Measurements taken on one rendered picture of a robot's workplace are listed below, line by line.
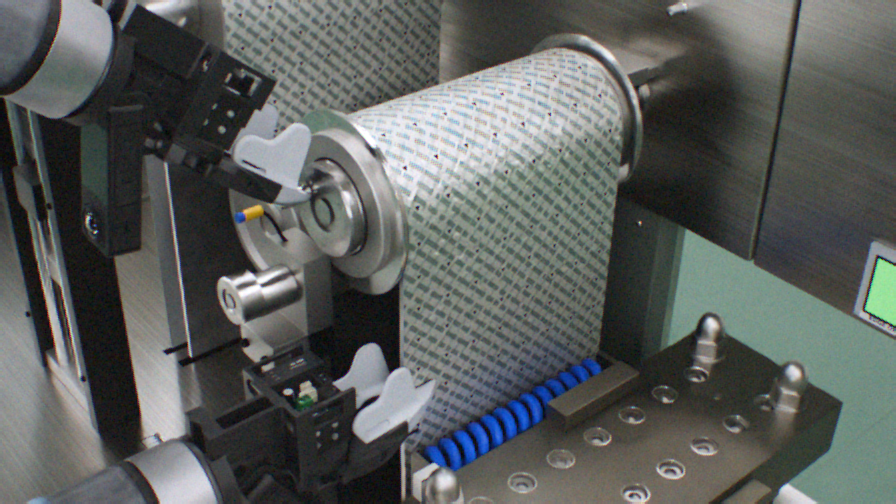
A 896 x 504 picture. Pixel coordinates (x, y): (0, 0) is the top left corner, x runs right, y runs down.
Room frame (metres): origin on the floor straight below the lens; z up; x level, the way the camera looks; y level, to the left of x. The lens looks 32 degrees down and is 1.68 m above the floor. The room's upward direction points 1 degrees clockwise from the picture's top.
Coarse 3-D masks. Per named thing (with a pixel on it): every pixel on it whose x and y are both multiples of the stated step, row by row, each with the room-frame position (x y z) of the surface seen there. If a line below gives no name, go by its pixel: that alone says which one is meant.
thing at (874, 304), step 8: (880, 264) 0.74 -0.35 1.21; (888, 264) 0.73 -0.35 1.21; (880, 272) 0.74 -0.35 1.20; (888, 272) 0.73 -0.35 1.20; (880, 280) 0.73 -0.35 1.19; (888, 280) 0.73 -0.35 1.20; (872, 288) 0.74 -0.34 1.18; (880, 288) 0.73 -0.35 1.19; (888, 288) 0.73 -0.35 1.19; (872, 296) 0.74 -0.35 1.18; (880, 296) 0.73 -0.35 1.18; (888, 296) 0.73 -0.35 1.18; (872, 304) 0.74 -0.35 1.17; (880, 304) 0.73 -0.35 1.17; (888, 304) 0.73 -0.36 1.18; (872, 312) 0.73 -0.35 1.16; (880, 312) 0.73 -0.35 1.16; (888, 312) 0.72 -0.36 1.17; (888, 320) 0.72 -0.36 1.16
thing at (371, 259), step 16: (608, 80) 0.88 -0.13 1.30; (320, 144) 0.75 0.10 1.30; (336, 144) 0.73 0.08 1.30; (352, 144) 0.73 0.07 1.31; (304, 160) 0.76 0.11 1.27; (336, 160) 0.73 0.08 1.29; (352, 160) 0.72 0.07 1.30; (352, 176) 0.72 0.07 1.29; (368, 176) 0.70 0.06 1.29; (368, 192) 0.70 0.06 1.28; (368, 208) 0.70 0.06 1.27; (384, 208) 0.70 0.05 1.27; (368, 224) 0.70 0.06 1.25; (384, 224) 0.69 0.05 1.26; (368, 240) 0.70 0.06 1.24; (384, 240) 0.69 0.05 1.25; (352, 256) 0.72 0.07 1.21; (368, 256) 0.70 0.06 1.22; (384, 256) 0.69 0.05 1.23; (352, 272) 0.72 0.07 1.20; (368, 272) 0.70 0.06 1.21
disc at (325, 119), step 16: (320, 112) 0.76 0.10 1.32; (336, 112) 0.74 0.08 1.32; (320, 128) 0.76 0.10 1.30; (336, 128) 0.74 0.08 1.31; (352, 128) 0.73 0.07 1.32; (368, 144) 0.71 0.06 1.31; (368, 160) 0.71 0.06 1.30; (384, 160) 0.70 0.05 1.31; (384, 176) 0.70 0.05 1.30; (384, 192) 0.70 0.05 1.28; (400, 192) 0.69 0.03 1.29; (400, 208) 0.69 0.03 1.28; (400, 224) 0.69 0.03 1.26; (400, 240) 0.69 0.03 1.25; (400, 256) 0.69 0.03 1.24; (336, 272) 0.75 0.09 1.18; (384, 272) 0.70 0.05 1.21; (400, 272) 0.69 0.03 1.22; (368, 288) 0.72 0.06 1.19; (384, 288) 0.70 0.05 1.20
